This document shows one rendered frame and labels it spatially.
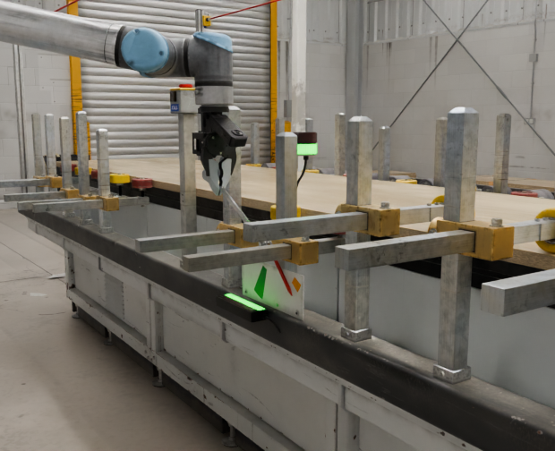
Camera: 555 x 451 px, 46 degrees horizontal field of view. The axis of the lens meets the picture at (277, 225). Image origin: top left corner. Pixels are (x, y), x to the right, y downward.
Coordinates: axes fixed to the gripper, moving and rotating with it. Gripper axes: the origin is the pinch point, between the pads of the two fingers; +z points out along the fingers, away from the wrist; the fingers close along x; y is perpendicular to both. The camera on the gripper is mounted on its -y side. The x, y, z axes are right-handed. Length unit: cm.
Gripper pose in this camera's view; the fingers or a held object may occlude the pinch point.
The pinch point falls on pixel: (219, 191)
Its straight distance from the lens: 159.5
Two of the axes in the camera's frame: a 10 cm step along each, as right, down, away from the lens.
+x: -8.3, 0.9, -5.4
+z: 0.0, 9.9, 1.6
